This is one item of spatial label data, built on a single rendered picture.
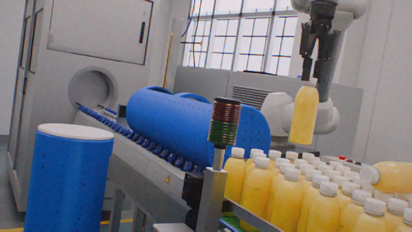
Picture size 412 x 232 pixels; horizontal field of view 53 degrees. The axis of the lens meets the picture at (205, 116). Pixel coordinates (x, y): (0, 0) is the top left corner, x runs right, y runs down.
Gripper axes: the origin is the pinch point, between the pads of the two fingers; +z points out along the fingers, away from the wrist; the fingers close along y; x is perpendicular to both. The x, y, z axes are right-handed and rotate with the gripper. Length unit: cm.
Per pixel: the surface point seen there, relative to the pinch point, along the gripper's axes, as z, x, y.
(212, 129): 19, 21, 45
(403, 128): 21, -143, -256
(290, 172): 27.5, 19.9, 19.8
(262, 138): 25.7, -24.1, -4.0
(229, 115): 15, 23, 42
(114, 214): 89, -121, 15
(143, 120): 30, -84, 20
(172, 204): 57, -44, 19
